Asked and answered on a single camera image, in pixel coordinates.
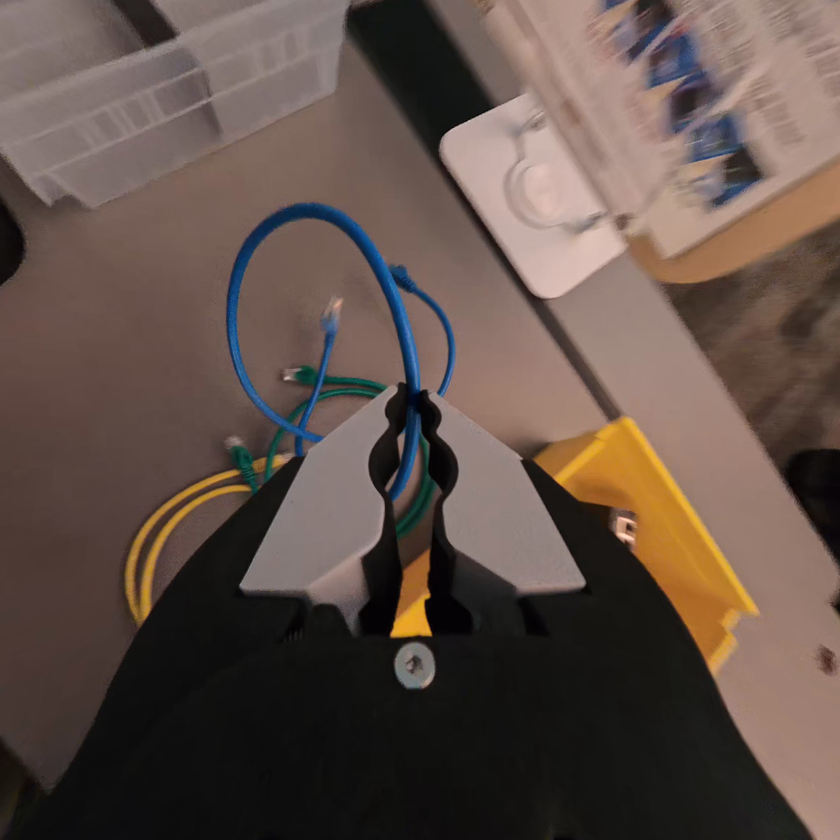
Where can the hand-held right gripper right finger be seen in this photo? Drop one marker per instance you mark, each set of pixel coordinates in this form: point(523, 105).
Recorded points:
point(505, 525)

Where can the clear plastic bin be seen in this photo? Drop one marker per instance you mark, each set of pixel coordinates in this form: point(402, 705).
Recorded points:
point(131, 98)

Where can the dark desk mat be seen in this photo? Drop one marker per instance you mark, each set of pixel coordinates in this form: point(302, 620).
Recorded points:
point(394, 52)

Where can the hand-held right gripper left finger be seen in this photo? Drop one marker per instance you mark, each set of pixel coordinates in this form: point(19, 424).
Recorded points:
point(315, 525)

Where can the printed instruction sheet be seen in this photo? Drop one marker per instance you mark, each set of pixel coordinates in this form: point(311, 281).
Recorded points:
point(689, 98)

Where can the tan backing board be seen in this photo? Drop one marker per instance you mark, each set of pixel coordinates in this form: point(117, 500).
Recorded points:
point(754, 236)

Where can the yellow plastic bin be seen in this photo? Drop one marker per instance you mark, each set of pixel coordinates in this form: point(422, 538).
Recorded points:
point(656, 499)

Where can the black wrist rest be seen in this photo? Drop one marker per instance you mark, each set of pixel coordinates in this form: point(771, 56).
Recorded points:
point(10, 243)

